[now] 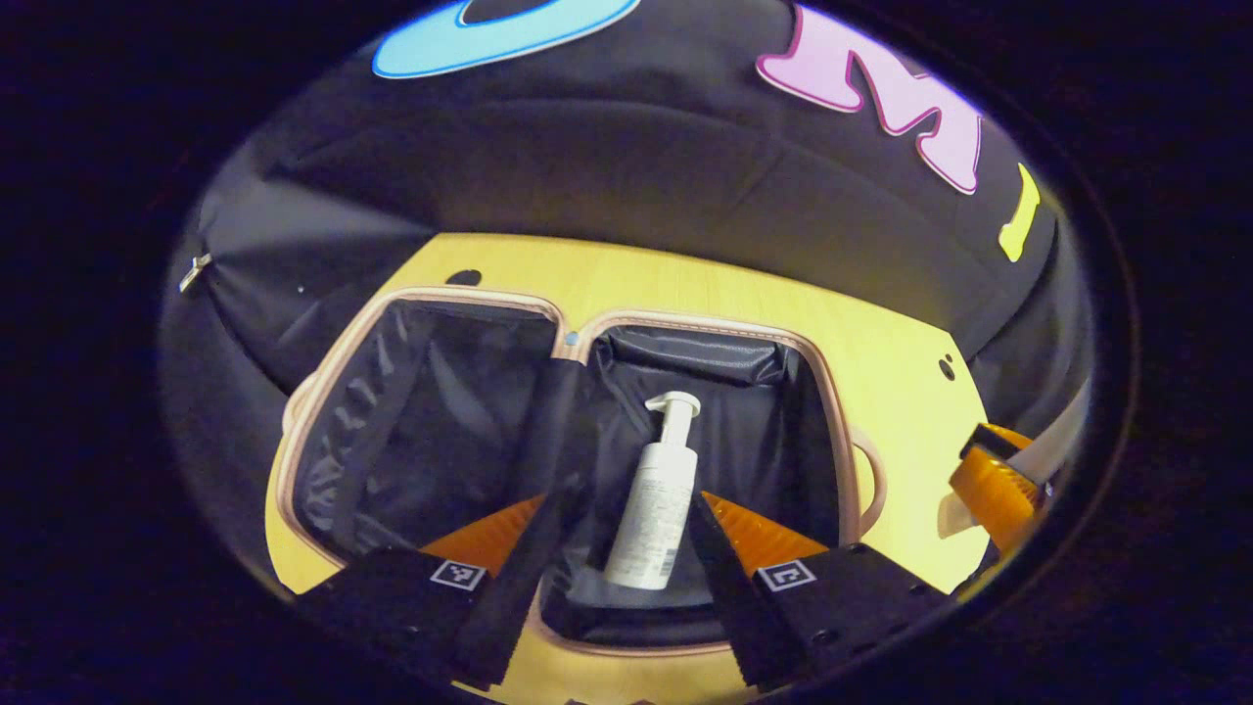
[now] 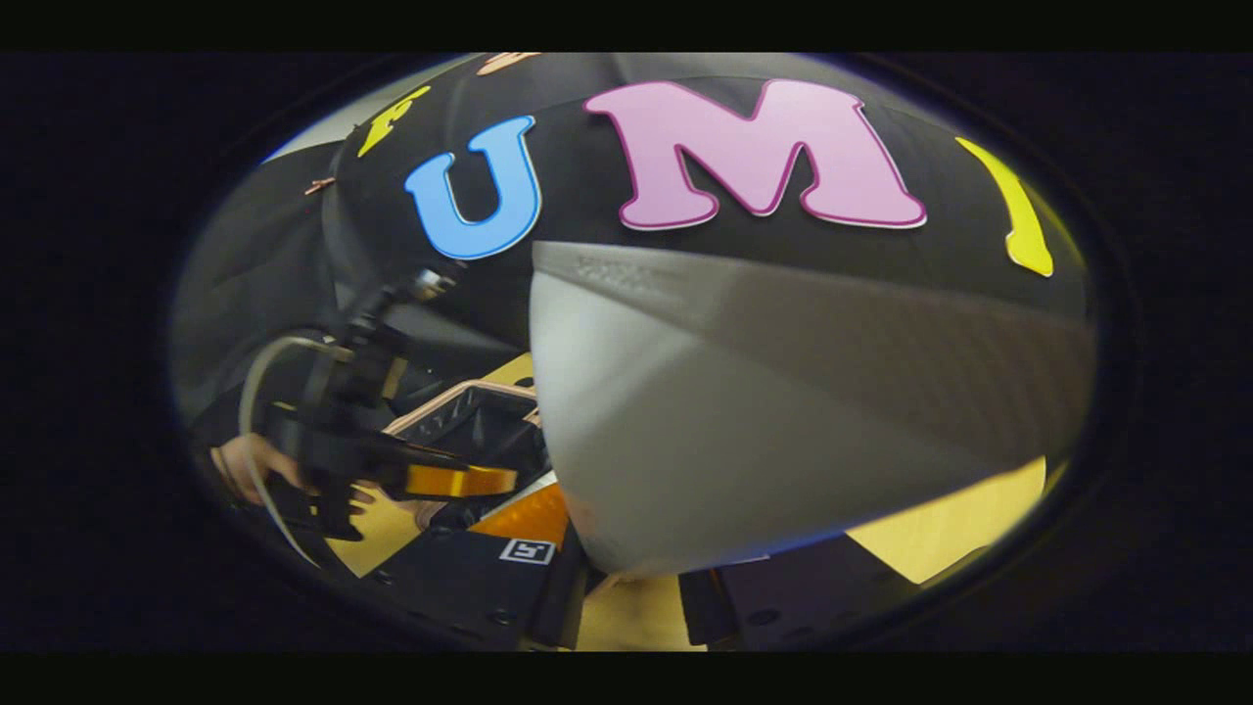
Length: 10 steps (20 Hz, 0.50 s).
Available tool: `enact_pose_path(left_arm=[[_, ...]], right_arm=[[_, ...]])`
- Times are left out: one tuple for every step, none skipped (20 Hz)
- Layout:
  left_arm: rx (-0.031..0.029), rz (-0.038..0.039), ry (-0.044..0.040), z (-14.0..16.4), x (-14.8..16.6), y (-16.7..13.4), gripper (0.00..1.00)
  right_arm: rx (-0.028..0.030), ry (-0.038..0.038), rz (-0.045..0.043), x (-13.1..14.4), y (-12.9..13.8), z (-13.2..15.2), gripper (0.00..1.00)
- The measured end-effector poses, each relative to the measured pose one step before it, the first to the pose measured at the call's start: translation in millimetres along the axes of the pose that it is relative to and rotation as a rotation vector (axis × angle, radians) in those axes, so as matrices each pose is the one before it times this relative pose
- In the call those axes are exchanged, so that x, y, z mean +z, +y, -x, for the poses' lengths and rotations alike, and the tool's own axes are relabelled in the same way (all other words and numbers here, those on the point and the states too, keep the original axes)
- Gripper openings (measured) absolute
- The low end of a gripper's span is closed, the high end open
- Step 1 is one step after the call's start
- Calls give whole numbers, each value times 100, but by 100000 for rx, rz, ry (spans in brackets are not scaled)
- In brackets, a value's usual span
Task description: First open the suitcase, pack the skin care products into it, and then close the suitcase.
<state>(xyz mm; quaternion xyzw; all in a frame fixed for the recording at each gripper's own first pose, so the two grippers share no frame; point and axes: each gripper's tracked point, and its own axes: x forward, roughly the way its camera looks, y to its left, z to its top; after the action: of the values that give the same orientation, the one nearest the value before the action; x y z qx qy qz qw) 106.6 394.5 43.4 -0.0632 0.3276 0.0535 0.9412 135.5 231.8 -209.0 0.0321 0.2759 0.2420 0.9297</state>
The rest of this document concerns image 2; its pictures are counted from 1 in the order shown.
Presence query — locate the white cable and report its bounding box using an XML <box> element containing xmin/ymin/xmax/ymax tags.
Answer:
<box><xmin>238</xmin><ymin>336</ymin><xmax>334</xmax><ymax>571</ymax></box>

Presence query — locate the pink suitcase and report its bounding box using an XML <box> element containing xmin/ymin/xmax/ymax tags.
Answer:
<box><xmin>384</xmin><ymin>379</ymin><xmax>559</xmax><ymax>520</ymax></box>

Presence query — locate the black backdrop cloth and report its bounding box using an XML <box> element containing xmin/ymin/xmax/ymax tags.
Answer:
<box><xmin>171</xmin><ymin>54</ymin><xmax>1090</xmax><ymax>461</ymax></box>

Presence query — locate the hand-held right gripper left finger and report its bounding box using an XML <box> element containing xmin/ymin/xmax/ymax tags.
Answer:
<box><xmin>367</xmin><ymin>483</ymin><xmax>590</xmax><ymax>652</ymax></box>

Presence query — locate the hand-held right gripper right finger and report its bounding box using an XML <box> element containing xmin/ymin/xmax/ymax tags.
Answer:
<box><xmin>678</xmin><ymin>534</ymin><xmax>941</xmax><ymax>652</ymax></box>

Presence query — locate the white tube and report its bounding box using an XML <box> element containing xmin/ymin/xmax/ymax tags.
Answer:
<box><xmin>529</xmin><ymin>240</ymin><xmax>1097</xmax><ymax>579</ymax></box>

